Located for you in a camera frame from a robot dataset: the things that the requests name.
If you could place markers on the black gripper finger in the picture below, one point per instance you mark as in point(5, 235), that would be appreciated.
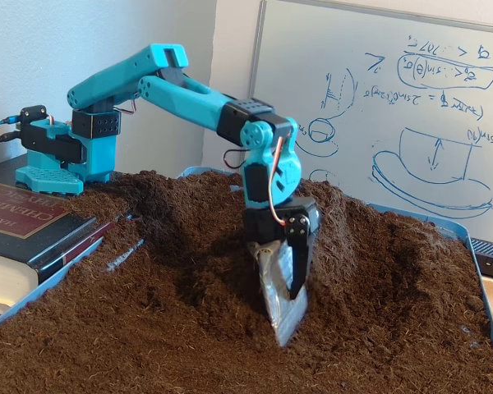
point(299, 262)

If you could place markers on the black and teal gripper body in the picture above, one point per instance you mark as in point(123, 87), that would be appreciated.
point(267, 222)

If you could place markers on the silver blade gripper finger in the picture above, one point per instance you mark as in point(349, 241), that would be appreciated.
point(279, 295)

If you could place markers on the blue tray of brown soil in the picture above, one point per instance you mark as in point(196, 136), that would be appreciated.
point(148, 328)

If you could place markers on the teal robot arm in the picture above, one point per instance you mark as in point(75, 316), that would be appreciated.
point(119, 82)

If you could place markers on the whiteboard with blue drawings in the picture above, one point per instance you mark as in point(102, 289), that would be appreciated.
point(394, 123)

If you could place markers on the blue plastic tray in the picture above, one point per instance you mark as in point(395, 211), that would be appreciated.
point(462, 230)

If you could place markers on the black chemistry handbook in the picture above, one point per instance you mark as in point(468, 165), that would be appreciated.
point(24, 213)

